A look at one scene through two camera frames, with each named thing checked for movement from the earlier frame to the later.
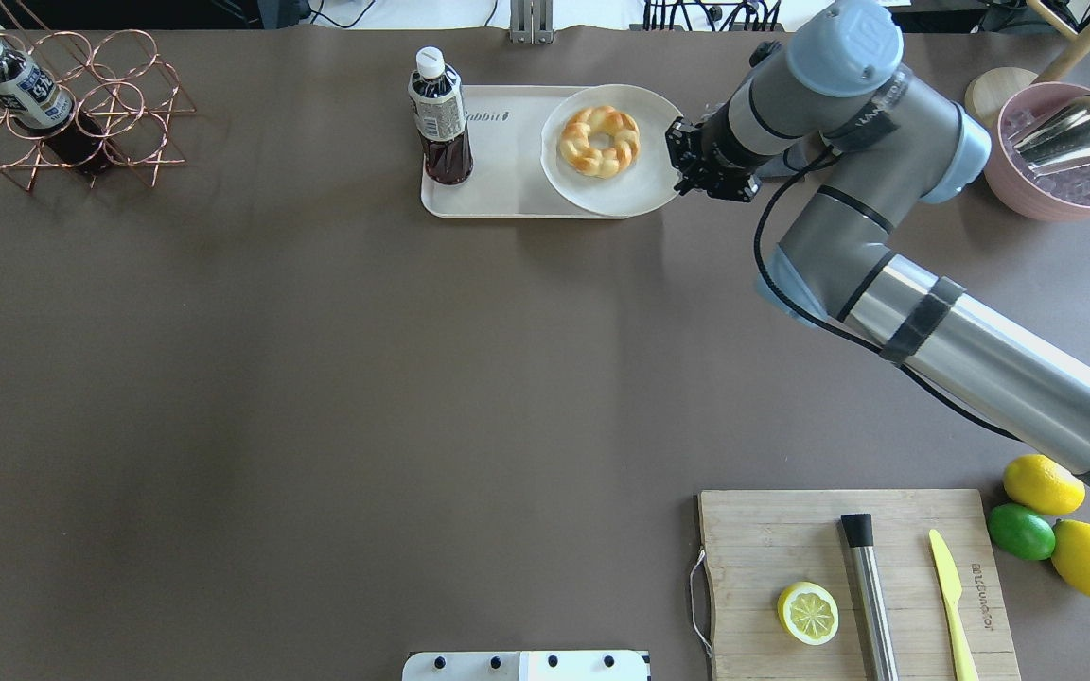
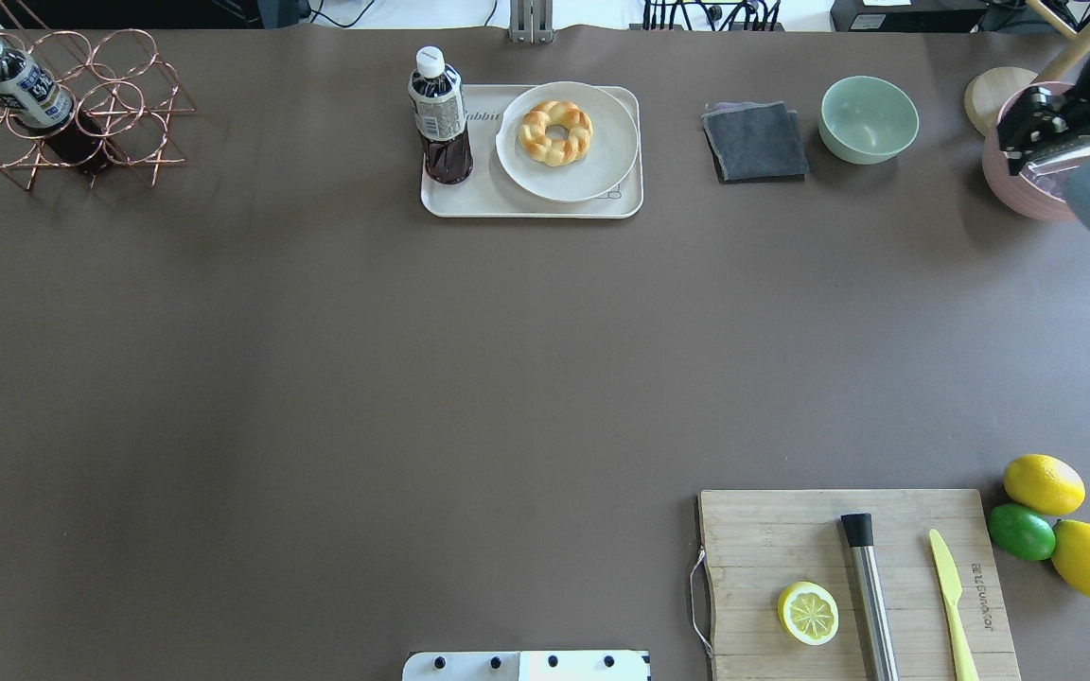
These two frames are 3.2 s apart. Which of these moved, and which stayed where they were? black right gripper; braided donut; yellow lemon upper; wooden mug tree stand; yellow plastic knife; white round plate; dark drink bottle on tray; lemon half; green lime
Moved: braided donut; black right gripper; white round plate
Stayed: yellow plastic knife; green lime; wooden mug tree stand; yellow lemon upper; lemon half; dark drink bottle on tray
